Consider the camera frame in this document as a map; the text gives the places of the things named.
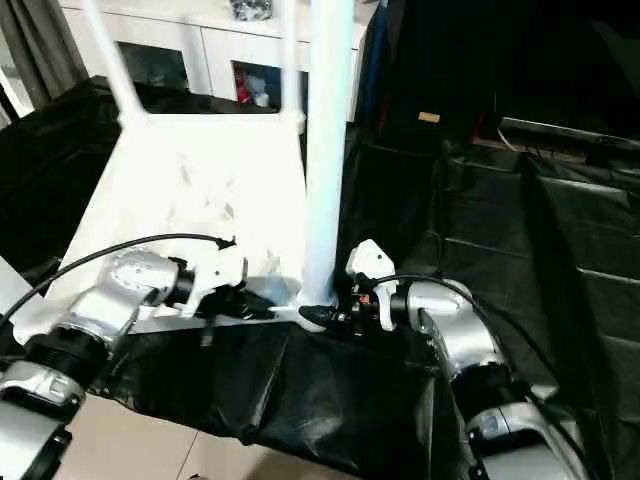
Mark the white cabinet with glass doors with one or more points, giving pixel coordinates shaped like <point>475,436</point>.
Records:
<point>210,45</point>

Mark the small tan label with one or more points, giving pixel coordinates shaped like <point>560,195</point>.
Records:
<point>429,117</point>

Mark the long black rod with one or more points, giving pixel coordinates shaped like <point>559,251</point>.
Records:
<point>565,131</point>

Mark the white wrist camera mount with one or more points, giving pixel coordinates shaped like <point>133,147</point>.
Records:
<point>370,260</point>
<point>215,272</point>

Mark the dark object on cabinet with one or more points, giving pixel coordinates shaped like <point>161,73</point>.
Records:
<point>252,7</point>

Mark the grey curtain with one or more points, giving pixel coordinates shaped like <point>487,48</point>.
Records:
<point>40,50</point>

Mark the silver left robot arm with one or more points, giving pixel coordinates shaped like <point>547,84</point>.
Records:
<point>135,275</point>

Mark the white plastic table leg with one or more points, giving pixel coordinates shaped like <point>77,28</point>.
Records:
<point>325,150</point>
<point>107,65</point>
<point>12,282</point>
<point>291,65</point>

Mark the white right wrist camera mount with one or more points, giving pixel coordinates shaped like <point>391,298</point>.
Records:
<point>370,260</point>

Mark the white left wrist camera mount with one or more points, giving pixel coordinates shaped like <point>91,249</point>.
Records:
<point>215,272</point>

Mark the black work mat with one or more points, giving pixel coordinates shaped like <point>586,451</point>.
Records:
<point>500,225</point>

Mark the white plastic stool seat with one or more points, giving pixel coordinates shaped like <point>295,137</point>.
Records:
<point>200,165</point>

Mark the small white cup in cabinet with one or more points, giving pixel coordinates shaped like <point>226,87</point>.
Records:
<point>261,100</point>

